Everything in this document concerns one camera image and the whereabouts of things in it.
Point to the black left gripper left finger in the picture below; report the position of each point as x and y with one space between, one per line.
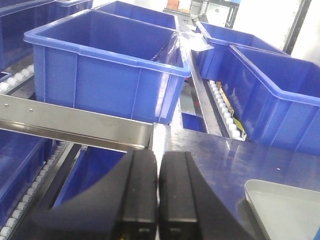
102 195

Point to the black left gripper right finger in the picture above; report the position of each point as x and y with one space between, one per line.
194 207

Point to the white roller track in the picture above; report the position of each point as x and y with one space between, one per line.
232 125

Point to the grey plastic tray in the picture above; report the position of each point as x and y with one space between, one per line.
284 212

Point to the blue bin near right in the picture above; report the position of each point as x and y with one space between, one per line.
275 97

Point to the blue bin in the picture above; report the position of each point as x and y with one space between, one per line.
220 38
20 16
275 97
109 64
139 13

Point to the blue bin far right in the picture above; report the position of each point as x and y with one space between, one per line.
220 38

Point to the blue bin near left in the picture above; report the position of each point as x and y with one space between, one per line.
109 64

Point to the clear plastic wrap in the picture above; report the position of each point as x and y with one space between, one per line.
190 41

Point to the blue bin far left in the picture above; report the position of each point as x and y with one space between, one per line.
139 13

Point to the blue bin upper left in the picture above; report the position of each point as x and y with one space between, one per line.
20 16

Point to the steel centre divider rail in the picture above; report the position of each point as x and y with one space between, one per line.
208 117

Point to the steel shelf front rail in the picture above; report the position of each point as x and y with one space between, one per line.
72 125

